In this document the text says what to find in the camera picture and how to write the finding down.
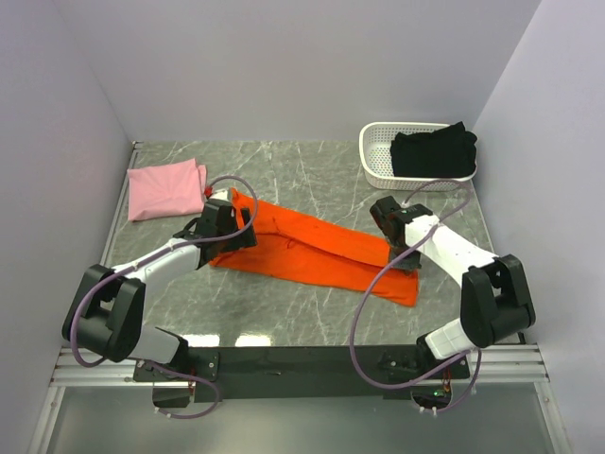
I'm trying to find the orange t shirt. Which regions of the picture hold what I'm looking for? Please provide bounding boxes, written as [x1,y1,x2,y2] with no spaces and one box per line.
[209,187,421,308]

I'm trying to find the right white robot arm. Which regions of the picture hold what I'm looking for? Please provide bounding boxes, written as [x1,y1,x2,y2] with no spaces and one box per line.
[370,196,536,377]

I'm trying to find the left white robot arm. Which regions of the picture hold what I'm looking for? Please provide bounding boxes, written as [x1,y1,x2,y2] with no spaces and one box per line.
[61,198,258,380]

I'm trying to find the folded pink t shirt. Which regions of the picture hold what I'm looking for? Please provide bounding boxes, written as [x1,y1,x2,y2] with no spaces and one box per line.
[128,159,207,222]

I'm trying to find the white perforated plastic basket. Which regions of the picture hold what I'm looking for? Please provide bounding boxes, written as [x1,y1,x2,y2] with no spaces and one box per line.
[358,122,478,192]

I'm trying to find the black t shirt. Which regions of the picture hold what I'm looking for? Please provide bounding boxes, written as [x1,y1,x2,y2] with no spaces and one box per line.
[389,122,477,179]

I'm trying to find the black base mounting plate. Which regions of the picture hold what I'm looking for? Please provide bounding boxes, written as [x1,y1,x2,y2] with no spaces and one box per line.
[131,343,474,404]

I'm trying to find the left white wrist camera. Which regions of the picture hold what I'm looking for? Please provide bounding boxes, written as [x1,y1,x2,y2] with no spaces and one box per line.
[203,185,233,203]

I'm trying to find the aluminium frame rail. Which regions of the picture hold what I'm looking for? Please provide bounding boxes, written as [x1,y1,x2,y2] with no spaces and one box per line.
[27,141,143,454]

